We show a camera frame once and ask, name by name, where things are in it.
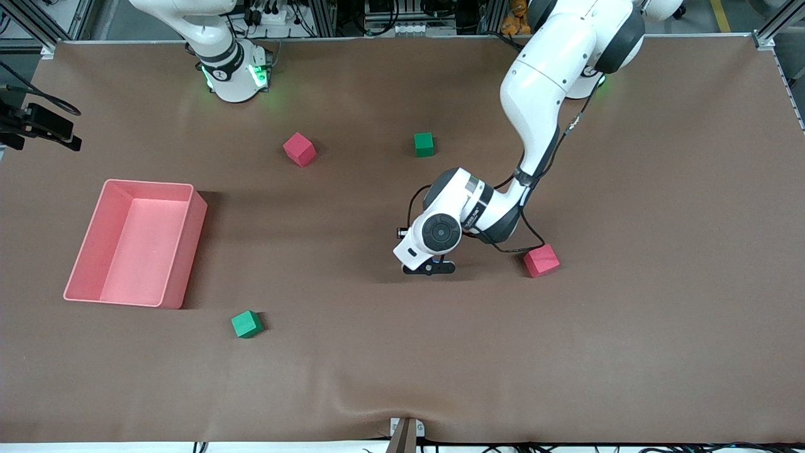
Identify white terminal block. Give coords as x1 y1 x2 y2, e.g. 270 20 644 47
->
376 22 458 36

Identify aluminium frame post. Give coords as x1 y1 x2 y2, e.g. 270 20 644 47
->
480 0 504 35
314 0 338 37

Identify pink foam cube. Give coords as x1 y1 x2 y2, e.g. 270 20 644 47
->
523 243 561 279
282 132 317 168

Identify grey camera mounting pole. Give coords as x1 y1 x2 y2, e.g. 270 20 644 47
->
389 417 426 453

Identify brown table mat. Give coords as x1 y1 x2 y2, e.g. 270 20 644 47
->
0 35 805 444

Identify pink plastic bin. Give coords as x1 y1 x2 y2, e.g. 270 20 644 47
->
64 179 208 309

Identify orange snack packets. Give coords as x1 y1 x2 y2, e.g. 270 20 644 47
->
501 0 532 36

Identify white power strip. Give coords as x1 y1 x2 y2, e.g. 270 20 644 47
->
242 5 291 27

